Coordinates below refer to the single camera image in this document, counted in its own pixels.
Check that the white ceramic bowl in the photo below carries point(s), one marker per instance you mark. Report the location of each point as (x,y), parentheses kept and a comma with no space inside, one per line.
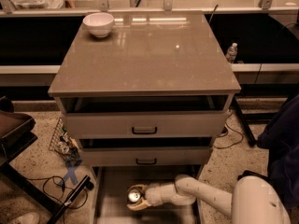
(99,24)

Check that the top drawer with handle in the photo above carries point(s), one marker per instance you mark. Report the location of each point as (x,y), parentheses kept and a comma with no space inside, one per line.
(121,117)

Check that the open bottom drawer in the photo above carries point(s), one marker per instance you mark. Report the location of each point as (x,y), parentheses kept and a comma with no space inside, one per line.
(110,204)

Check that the clear plastic water bottle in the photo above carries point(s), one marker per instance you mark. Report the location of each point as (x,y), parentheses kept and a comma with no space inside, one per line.
(231,53)

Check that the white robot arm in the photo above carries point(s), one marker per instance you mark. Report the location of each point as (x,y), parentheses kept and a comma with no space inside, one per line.
(253,201)

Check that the pepsi can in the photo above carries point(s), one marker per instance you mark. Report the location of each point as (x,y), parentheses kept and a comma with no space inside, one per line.
(134,195)

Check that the black bar on floor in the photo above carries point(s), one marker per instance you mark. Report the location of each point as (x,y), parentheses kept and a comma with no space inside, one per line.
(83,186)

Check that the wire basket with items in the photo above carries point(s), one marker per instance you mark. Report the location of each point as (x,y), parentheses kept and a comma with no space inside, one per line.
(62,145)

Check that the dark brown chair left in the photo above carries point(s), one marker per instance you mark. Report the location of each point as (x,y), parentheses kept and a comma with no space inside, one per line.
(15,136)

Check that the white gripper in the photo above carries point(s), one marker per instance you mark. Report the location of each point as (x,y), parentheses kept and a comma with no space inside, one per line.
(152,194)

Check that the middle drawer with handle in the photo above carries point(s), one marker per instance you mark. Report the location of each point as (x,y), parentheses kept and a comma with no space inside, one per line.
(145,151)

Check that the drawer with handle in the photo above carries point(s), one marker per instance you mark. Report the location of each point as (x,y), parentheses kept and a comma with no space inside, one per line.
(121,117)
(145,151)

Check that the grey drawer cabinet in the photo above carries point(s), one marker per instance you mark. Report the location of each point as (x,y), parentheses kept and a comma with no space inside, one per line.
(147,53)

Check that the white shoe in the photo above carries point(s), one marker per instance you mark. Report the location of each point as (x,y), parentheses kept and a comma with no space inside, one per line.
(28,218)

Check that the office chair with dark jacket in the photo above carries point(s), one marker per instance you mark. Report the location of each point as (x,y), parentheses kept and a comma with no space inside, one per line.
(281,138)

